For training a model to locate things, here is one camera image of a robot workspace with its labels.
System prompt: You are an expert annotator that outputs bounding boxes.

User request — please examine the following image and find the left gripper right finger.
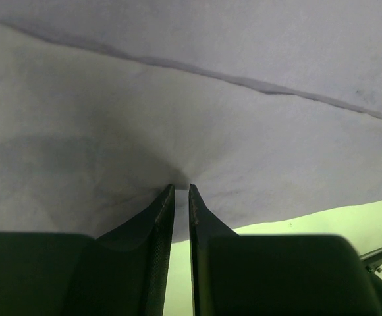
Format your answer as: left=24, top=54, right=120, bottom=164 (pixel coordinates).
left=188, top=185, right=382, bottom=315

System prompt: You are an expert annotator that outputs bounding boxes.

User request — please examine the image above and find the lavender t shirt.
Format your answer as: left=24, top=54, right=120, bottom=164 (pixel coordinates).
left=0, top=1, right=382, bottom=240

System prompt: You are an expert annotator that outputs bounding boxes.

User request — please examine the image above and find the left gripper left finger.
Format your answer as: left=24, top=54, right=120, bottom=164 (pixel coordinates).
left=0, top=185, right=175, bottom=315

